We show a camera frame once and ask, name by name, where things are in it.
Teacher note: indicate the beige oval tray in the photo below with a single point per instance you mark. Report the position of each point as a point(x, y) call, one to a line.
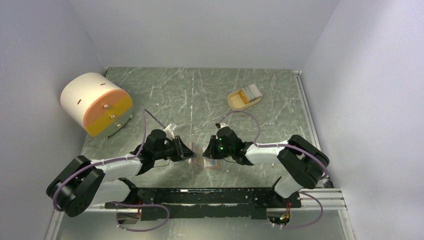
point(236, 103)

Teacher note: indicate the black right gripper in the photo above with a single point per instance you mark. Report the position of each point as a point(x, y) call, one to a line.
point(209, 152)

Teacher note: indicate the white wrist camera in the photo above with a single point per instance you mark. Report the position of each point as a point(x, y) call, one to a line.
point(169, 130)
point(221, 125)

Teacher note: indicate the tan leather card holder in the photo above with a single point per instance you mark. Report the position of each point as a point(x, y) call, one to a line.
point(200, 161)

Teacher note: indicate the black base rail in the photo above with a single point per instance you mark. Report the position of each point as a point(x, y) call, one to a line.
point(150, 204)

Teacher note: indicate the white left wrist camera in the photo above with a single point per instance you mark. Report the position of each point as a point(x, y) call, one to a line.
point(169, 130)

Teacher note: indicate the stack of credit cards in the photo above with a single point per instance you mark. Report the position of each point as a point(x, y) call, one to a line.
point(250, 93)

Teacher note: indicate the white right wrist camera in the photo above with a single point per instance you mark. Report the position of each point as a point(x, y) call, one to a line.
point(221, 125)

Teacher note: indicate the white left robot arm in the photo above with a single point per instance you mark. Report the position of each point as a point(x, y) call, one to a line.
point(85, 182)

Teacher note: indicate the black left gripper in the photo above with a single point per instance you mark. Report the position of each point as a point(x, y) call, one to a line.
point(183, 151)

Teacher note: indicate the white cylindrical drawer unit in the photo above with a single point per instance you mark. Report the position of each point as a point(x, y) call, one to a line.
point(99, 106)

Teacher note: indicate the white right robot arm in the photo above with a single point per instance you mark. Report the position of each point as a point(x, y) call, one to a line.
point(305, 164)

